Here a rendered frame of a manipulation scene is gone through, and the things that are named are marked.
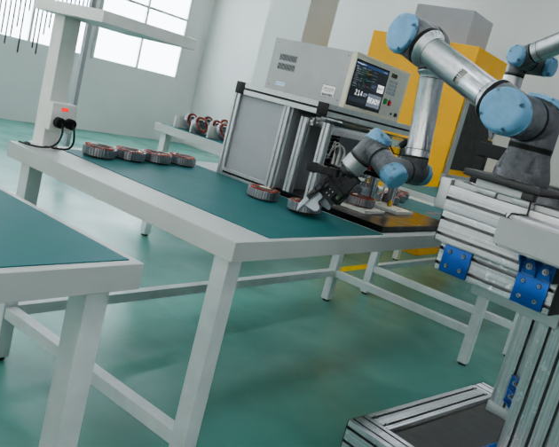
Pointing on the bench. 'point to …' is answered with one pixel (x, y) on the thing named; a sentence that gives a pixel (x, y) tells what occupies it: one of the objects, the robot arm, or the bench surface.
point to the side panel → (253, 140)
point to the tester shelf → (321, 108)
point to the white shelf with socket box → (63, 44)
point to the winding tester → (330, 75)
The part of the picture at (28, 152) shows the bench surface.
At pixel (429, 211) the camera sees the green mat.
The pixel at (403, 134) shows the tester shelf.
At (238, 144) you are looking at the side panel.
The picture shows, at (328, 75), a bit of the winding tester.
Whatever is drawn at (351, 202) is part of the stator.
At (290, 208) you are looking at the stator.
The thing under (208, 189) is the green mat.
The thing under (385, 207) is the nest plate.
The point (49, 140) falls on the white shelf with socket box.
